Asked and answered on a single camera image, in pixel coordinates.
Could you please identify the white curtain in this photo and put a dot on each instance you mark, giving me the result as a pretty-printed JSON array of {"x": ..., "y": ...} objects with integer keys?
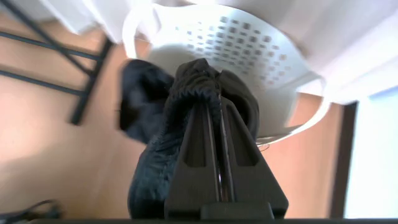
[{"x": 342, "y": 37}]

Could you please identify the black shorts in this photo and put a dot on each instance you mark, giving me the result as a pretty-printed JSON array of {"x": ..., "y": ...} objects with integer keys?
[{"x": 155, "y": 174}]

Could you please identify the black clothes rack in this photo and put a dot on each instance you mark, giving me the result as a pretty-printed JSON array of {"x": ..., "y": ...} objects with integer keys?
[{"x": 90, "y": 77}]

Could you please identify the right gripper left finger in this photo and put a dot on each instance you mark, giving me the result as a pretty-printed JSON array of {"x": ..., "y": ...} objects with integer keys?
[{"x": 189, "y": 186}]

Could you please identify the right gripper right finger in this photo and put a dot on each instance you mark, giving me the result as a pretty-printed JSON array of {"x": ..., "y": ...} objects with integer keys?
[{"x": 252, "y": 186}]

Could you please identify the white laundry basket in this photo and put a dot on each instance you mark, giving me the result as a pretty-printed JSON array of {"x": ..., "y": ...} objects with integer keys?
[{"x": 236, "y": 43}]

